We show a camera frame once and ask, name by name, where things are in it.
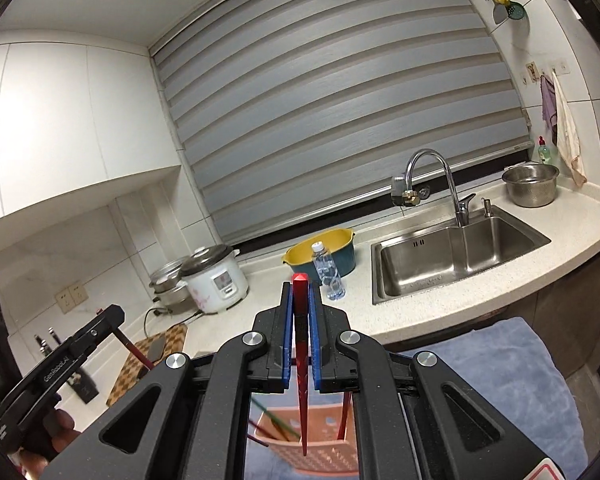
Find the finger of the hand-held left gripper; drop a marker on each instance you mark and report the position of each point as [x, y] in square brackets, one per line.
[107, 321]

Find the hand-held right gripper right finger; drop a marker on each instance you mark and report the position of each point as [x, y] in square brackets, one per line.
[316, 340]

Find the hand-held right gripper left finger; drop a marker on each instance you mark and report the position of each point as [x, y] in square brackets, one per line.
[286, 340]

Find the dark red chopstick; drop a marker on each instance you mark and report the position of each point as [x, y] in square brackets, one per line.
[347, 410]
[137, 352]
[257, 439]

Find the bright red chopstick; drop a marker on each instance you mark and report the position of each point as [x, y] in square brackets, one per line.
[300, 290]

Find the green chopstick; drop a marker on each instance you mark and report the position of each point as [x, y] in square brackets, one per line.
[275, 417]

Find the pink perforated utensil holder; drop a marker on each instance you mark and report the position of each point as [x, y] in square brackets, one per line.
[330, 455]

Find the person's left hand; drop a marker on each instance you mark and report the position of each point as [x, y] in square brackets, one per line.
[55, 430]

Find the black knife block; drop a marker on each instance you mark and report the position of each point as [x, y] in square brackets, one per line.
[82, 387]

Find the clear water bottle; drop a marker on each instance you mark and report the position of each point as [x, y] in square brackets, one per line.
[327, 272]

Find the checkered wooden cutting board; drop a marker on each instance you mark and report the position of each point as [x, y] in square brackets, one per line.
[175, 335]

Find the steel steamer pot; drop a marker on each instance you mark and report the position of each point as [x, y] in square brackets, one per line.
[167, 285]

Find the white rice cooker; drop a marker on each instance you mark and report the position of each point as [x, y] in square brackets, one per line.
[215, 285]

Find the yellow and teal basin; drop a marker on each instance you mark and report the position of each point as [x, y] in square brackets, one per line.
[345, 255]

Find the stainless steel sink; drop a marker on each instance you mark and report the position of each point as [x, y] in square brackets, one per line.
[430, 270]

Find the blue-grey fleece blanket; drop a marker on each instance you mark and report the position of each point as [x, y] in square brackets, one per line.
[505, 385]

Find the chrome kitchen faucet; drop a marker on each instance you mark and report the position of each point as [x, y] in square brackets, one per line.
[454, 195]

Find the steel soap pump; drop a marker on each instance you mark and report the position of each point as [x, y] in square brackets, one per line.
[488, 208]

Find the grey striped window blind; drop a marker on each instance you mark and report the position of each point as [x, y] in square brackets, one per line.
[330, 110]

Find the stainless steel bowl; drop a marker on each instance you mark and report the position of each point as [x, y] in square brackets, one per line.
[530, 190]

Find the green dish soap bottle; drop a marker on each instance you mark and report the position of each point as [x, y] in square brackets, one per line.
[545, 152]

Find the beige hanging towel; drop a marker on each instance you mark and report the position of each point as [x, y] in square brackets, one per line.
[567, 130]

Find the purple hanging cloth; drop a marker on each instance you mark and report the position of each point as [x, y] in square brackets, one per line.
[547, 100]

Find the green slotted ladle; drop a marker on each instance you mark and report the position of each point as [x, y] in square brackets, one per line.
[516, 10]

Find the beige wall socket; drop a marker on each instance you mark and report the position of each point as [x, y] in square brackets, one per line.
[78, 293]
[64, 301]

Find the white wall cabinet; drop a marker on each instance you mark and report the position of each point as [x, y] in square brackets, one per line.
[55, 135]

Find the small wall hook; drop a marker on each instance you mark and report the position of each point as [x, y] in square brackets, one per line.
[531, 71]

